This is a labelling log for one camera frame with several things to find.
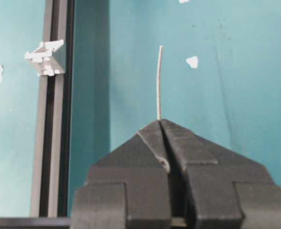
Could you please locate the long black extrusion rail near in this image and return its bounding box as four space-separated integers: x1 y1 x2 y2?
30 0 75 218

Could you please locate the thin grey wire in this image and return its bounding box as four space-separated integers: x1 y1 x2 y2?
135 45 171 174

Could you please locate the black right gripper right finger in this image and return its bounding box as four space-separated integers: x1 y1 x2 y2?
161 119 281 229

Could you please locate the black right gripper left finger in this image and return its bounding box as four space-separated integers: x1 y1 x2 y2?
71 120 171 229

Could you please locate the silver metal corner fitting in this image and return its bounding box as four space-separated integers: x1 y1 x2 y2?
24 39 66 76

